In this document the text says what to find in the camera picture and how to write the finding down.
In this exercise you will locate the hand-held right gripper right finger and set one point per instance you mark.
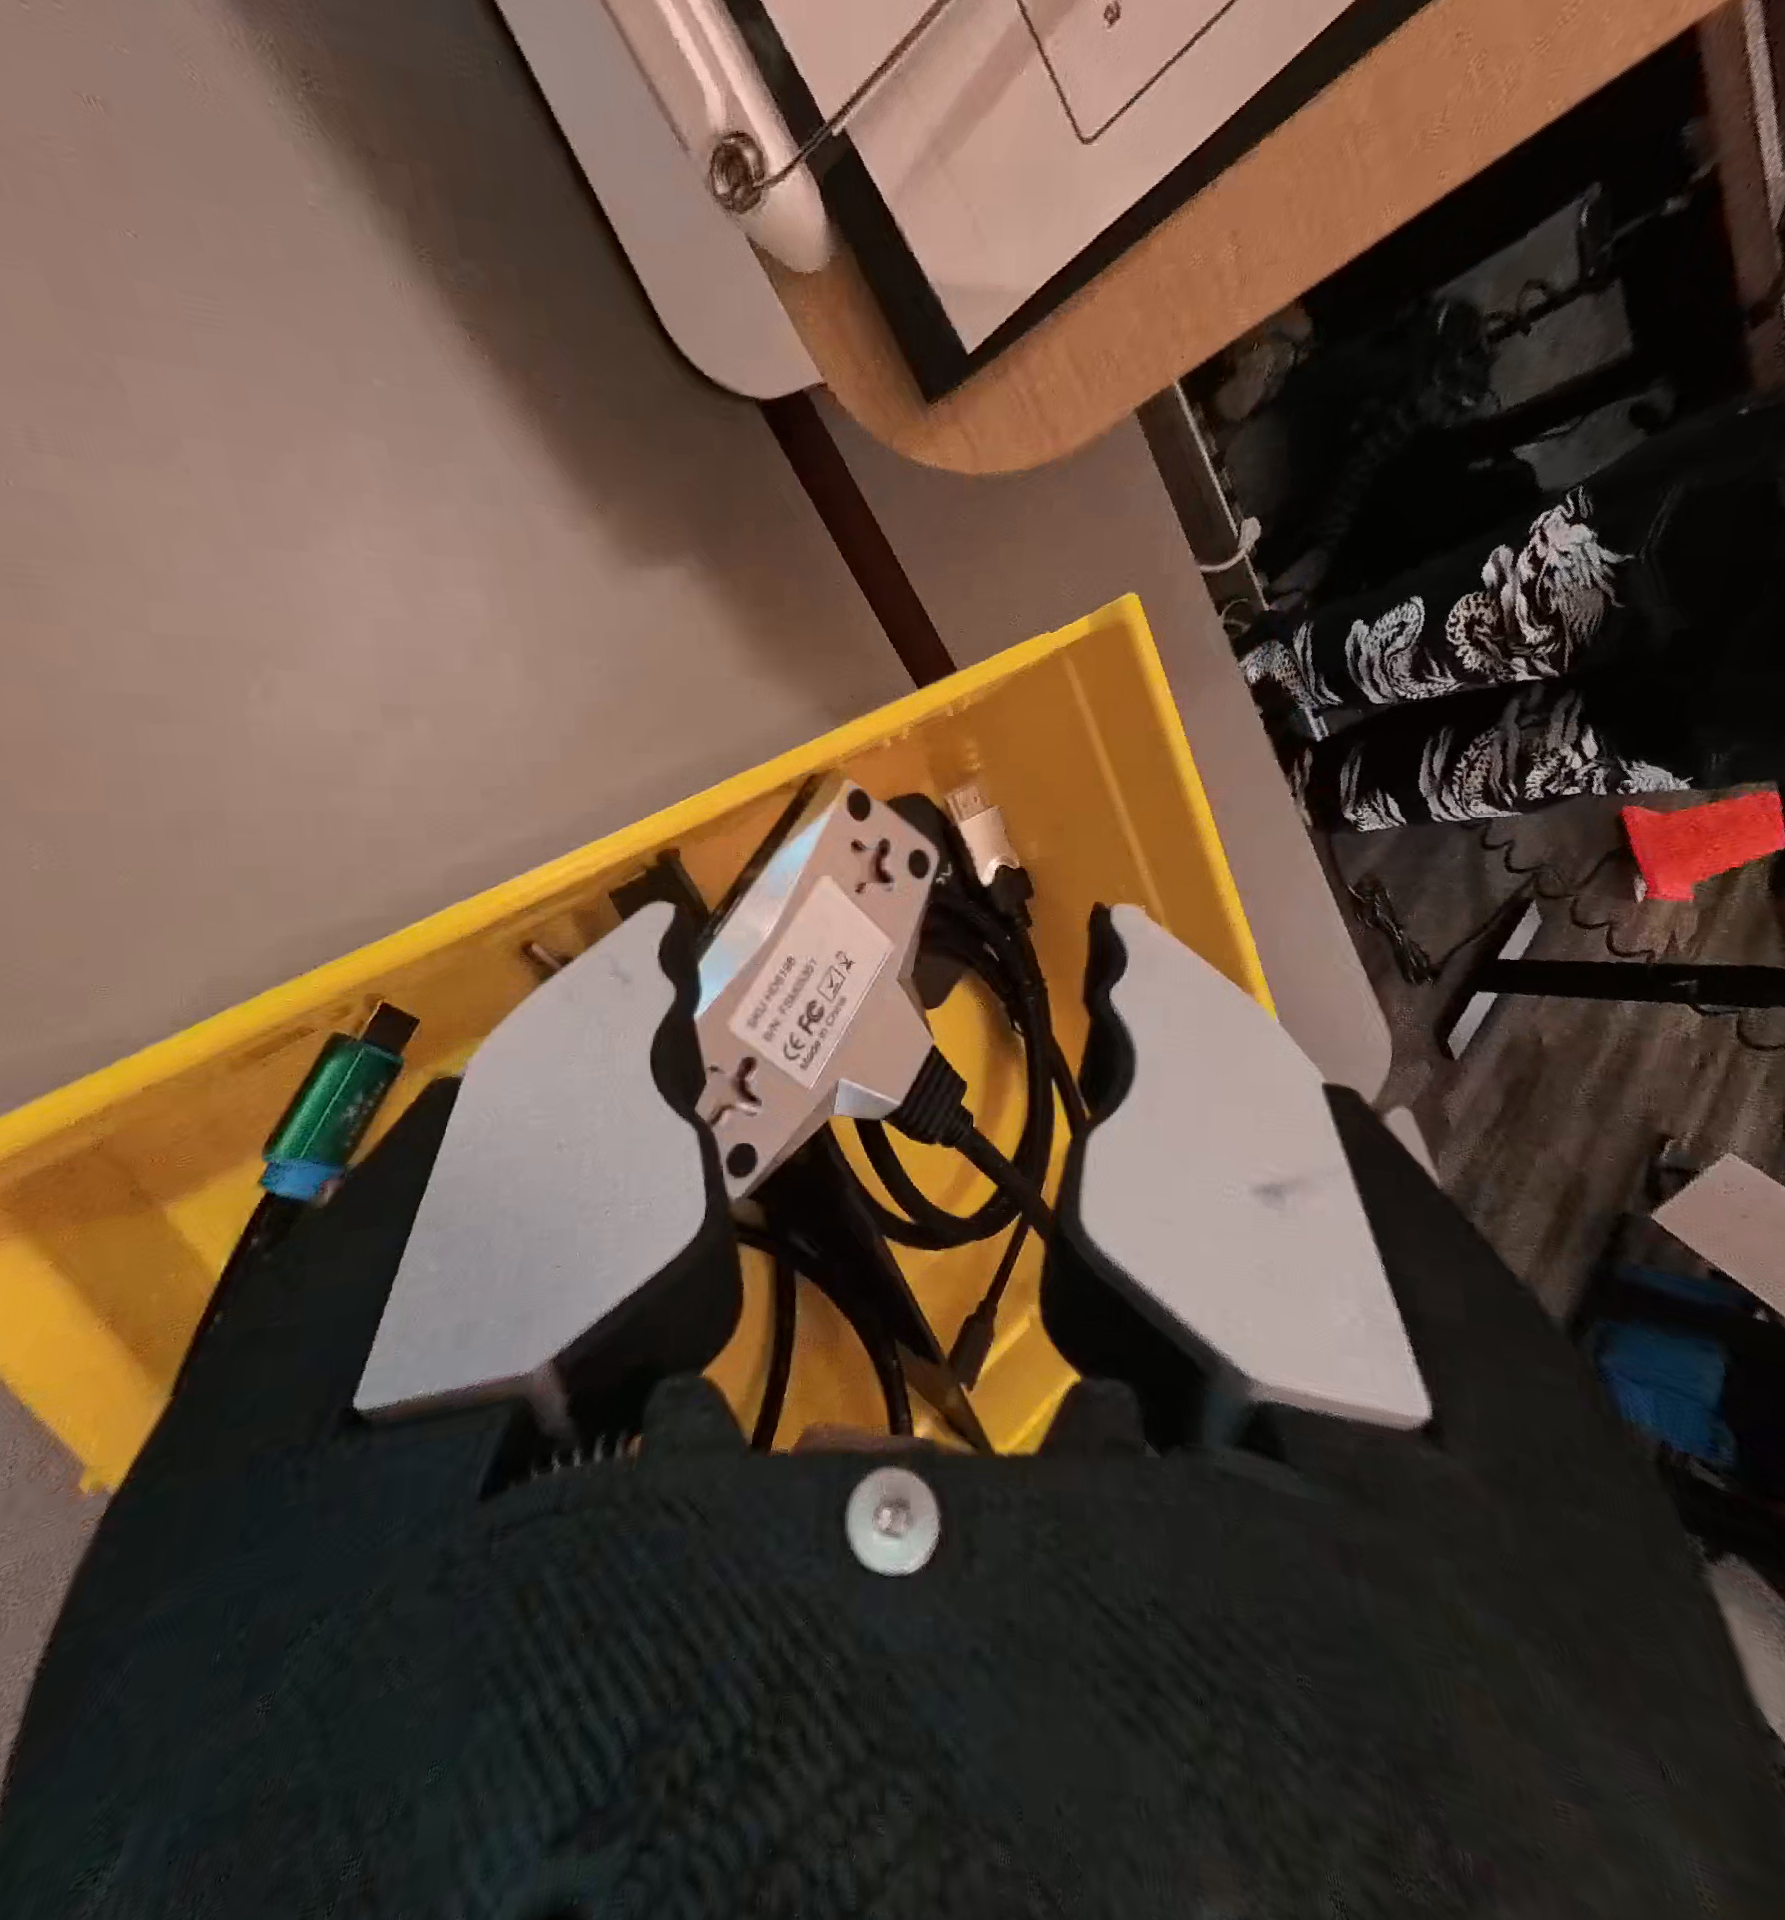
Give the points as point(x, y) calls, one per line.
point(1252, 1184)

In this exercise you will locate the wooden document stand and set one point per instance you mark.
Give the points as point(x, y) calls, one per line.
point(1282, 256)

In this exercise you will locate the white paper sheet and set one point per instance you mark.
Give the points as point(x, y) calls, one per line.
point(1762, 1244)

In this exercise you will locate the hdmi switch box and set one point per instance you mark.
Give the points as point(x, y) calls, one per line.
point(810, 989)

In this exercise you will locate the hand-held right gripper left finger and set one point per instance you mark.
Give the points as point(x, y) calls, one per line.
point(532, 1170)

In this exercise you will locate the printed instruction sheet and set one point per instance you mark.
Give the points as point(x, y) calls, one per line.
point(1102, 151)

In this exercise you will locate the yellow plastic bin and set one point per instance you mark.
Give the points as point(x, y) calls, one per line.
point(111, 1202)

